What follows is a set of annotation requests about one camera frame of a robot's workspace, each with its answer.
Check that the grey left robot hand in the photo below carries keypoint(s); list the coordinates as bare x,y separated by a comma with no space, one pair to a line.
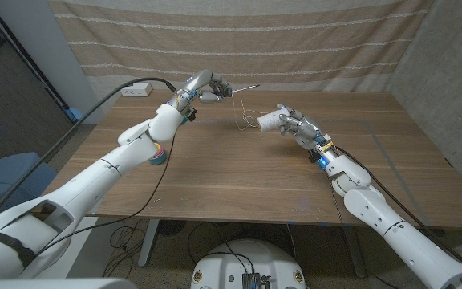
203,82

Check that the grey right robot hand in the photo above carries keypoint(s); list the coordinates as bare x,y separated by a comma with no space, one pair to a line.
307,130

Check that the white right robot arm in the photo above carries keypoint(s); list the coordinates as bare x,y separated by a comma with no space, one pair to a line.
395,233

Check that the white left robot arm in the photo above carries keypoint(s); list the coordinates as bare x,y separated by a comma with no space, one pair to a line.
82,188

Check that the beige striped backdrop cloth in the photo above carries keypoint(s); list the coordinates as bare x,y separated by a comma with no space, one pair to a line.
231,40

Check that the white power strip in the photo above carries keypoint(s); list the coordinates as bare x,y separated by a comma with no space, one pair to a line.
139,91

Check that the black round floor object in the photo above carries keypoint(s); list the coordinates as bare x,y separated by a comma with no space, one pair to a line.
171,228

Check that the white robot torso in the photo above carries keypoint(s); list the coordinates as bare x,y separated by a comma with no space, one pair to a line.
231,269

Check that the black door frame strip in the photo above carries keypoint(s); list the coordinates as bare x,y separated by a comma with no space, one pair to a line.
58,98

